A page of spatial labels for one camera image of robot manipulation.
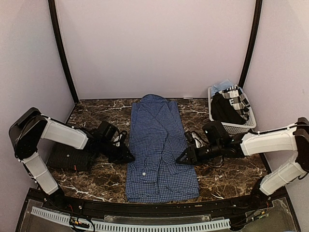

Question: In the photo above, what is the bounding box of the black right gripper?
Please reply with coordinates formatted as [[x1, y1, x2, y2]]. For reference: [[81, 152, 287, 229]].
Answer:
[[176, 141, 223, 166]]

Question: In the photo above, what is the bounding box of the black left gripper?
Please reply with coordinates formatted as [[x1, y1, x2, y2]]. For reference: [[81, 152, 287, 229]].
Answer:
[[99, 139, 135, 164]]

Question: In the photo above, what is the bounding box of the blue checkered long sleeve shirt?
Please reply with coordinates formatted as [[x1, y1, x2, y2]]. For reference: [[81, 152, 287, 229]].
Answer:
[[126, 94, 199, 203]]

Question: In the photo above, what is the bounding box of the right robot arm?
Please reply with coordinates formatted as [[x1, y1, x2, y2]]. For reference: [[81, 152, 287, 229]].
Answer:
[[176, 117, 309, 210]]

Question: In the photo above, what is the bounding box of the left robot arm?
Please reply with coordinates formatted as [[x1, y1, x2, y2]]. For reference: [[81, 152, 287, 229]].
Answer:
[[8, 107, 135, 211]]

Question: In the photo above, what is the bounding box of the white plastic laundry basket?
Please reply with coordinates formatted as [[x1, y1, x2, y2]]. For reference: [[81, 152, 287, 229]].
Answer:
[[208, 85, 256, 134]]

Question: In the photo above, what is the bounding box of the black garment in basket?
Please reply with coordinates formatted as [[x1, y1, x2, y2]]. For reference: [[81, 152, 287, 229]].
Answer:
[[211, 92, 246, 125]]

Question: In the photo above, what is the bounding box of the folded black striped shirt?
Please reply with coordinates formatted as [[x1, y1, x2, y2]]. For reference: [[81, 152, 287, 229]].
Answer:
[[47, 143, 97, 171]]

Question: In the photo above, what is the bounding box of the black white plaid shirt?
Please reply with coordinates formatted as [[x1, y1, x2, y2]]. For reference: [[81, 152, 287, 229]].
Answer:
[[219, 85, 251, 121]]

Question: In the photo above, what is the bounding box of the light blue shirt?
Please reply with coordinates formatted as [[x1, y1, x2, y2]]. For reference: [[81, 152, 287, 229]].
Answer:
[[211, 79, 235, 97]]

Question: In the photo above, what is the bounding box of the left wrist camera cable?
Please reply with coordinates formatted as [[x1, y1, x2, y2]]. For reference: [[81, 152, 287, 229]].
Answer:
[[112, 130, 128, 147]]

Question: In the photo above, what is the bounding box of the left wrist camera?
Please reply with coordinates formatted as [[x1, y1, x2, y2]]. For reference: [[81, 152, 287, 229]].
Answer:
[[97, 121, 118, 140]]

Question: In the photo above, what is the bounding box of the black front rail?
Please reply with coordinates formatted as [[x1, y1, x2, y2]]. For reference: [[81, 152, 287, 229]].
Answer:
[[26, 188, 288, 219]]

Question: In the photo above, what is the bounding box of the white slotted cable duct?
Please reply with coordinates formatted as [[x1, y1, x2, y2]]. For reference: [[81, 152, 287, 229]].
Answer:
[[31, 207, 231, 232]]

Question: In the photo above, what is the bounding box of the left black corner post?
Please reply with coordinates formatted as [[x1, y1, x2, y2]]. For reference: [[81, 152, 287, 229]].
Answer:
[[48, 0, 79, 104]]

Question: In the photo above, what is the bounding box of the black corner post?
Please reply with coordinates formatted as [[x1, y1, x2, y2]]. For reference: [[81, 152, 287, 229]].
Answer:
[[48, 0, 79, 104], [238, 0, 263, 88]]

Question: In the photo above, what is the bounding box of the right black corner post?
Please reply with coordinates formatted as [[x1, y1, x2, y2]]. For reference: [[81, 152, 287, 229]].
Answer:
[[238, 0, 263, 88]]

